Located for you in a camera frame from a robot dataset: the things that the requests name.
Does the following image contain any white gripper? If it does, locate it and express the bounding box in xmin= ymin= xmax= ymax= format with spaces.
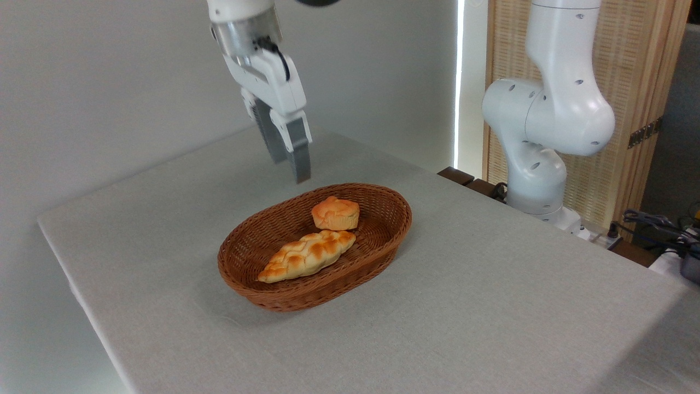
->
xmin=222 ymin=48 xmax=313 ymax=184

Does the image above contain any round orange bread bun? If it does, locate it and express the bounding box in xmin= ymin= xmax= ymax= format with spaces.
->
xmin=311 ymin=196 xmax=360 ymax=231

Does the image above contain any long braided bread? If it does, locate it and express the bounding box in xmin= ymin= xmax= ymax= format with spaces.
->
xmin=257 ymin=229 xmax=357 ymax=283

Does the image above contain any brown oval wicker basket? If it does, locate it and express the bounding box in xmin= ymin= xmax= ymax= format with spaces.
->
xmin=217 ymin=183 xmax=413 ymax=312

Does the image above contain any dark wooden furniture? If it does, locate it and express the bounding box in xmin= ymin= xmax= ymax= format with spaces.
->
xmin=437 ymin=166 xmax=508 ymax=203

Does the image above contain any grey tablecloth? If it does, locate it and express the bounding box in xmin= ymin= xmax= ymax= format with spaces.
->
xmin=37 ymin=129 xmax=700 ymax=394

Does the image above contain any white power strip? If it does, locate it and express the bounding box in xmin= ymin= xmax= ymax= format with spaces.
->
xmin=574 ymin=225 xmax=625 ymax=251

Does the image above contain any black screen hinge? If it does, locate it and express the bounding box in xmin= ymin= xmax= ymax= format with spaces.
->
xmin=628 ymin=117 xmax=664 ymax=149

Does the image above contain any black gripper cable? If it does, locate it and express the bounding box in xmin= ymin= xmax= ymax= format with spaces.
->
xmin=255 ymin=36 xmax=291 ymax=82

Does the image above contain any blue and black cable bundle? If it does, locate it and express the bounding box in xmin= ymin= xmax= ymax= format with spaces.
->
xmin=622 ymin=209 xmax=700 ymax=259

